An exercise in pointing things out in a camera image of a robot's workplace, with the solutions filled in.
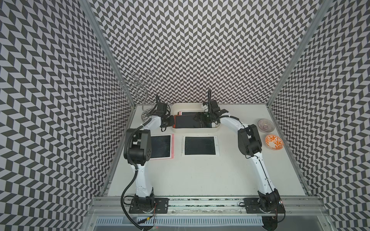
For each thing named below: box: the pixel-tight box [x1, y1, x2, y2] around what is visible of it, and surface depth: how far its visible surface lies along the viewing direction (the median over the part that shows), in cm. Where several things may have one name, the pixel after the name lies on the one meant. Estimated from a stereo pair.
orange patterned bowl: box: [264, 133, 285, 151], surface depth 96 cm
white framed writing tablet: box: [181, 135, 221, 157], surface depth 98 cm
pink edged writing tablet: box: [149, 133, 175, 161], surface depth 96 cm
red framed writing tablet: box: [172, 114, 213, 129], surface depth 107 cm
